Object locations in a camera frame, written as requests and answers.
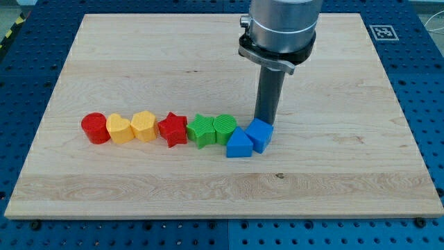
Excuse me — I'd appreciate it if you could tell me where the white fiducial marker tag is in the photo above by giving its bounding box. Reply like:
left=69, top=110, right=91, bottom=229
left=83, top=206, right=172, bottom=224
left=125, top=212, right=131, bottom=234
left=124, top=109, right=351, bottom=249
left=369, top=24, right=399, bottom=41

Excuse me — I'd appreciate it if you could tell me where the light wooden board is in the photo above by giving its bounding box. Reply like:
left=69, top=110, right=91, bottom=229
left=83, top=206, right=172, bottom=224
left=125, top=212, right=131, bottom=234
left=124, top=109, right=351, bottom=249
left=5, top=13, right=443, bottom=219

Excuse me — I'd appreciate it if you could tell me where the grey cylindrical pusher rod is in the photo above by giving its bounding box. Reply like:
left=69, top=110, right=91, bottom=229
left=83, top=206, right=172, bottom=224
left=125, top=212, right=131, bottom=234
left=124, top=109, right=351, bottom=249
left=254, top=66, right=285, bottom=125

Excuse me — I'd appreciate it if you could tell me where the yellow heart block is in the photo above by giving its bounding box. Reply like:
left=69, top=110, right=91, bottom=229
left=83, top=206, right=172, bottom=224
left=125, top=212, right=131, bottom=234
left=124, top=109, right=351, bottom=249
left=105, top=113, right=135, bottom=144

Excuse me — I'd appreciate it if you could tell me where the blue triangle block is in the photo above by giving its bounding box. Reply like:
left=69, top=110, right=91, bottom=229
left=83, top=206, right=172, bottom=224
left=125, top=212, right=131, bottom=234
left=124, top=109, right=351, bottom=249
left=226, top=126, right=253, bottom=158

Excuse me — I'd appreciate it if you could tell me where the yellow hexagon block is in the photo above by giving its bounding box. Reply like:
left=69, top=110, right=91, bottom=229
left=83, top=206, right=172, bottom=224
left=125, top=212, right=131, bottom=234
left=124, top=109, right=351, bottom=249
left=130, top=110, right=157, bottom=142

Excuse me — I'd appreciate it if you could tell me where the blue cube block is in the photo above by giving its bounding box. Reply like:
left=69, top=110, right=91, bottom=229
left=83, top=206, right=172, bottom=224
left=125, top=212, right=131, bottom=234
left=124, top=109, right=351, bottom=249
left=245, top=118, right=274, bottom=153

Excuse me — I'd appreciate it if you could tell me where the green cylinder block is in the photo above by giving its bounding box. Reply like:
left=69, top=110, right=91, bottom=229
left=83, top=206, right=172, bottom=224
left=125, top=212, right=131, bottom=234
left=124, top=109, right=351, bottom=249
left=213, top=114, right=237, bottom=145

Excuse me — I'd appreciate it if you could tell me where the white cable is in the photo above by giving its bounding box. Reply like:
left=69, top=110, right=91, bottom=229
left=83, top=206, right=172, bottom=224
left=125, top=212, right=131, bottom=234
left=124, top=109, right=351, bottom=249
left=423, top=10, right=444, bottom=35

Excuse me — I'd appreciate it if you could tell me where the green star block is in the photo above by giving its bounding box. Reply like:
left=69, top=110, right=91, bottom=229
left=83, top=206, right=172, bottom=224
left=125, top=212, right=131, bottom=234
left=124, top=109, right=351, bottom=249
left=187, top=113, right=216, bottom=149

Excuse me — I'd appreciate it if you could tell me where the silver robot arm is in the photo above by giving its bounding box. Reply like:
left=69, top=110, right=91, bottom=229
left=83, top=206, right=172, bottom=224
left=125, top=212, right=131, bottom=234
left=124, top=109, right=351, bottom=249
left=238, top=0, right=323, bottom=75

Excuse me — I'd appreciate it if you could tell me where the red star block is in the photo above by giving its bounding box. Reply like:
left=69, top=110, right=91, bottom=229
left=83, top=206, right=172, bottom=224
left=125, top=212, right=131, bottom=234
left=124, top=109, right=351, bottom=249
left=158, top=112, right=187, bottom=148

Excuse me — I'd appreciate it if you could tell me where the red cylinder block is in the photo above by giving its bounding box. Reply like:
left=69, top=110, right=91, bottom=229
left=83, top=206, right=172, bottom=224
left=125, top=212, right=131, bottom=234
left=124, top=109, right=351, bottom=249
left=80, top=112, right=110, bottom=144

